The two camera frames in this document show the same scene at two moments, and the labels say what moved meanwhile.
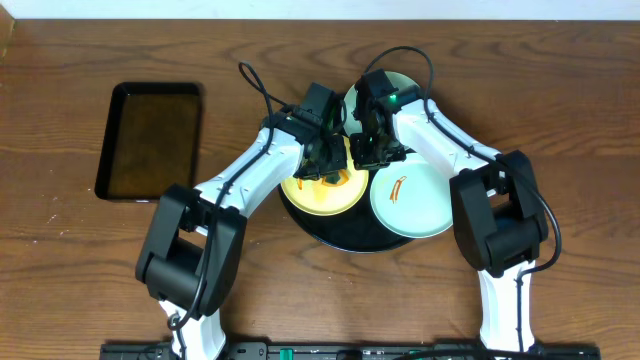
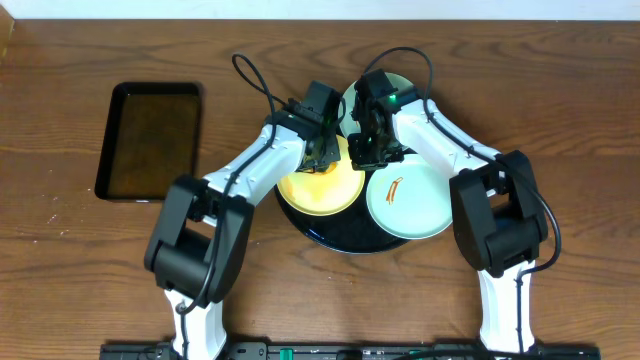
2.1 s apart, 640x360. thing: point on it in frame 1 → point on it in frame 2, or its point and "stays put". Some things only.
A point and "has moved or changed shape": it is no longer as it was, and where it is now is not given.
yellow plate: (322, 199) stays put
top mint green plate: (350, 100) stays put
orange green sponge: (336, 178) has moved or changed shape
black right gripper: (362, 161) stays put
